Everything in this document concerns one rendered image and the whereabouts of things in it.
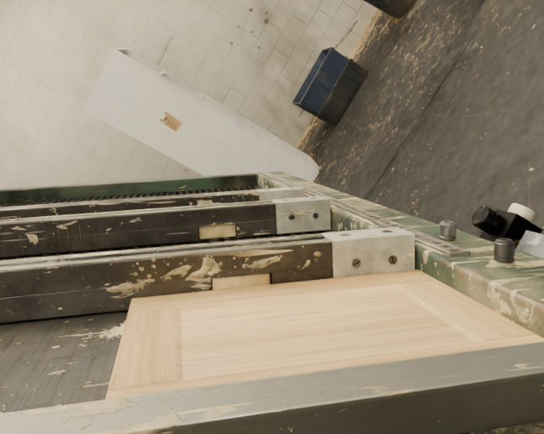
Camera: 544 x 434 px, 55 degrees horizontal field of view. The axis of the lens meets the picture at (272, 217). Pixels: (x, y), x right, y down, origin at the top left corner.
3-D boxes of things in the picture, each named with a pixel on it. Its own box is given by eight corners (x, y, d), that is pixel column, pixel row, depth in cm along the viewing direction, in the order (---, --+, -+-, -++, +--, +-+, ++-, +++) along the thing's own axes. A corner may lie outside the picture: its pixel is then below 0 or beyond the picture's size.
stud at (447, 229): (459, 241, 78) (459, 222, 78) (443, 243, 78) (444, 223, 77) (450, 238, 81) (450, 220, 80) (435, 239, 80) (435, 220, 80)
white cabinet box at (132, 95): (321, 169, 472) (113, 47, 424) (288, 222, 485) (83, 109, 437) (310, 156, 530) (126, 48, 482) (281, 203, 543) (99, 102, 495)
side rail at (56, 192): (258, 199, 223) (257, 174, 222) (-16, 219, 204) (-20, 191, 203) (256, 197, 231) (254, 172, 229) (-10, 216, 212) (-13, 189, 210)
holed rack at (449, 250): (470, 255, 70) (470, 251, 70) (449, 257, 69) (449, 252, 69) (264, 172, 230) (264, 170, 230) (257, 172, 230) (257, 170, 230)
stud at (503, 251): (518, 263, 65) (519, 240, 64) (501, 265, 64) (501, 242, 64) (506, 259, 67) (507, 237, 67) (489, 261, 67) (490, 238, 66)
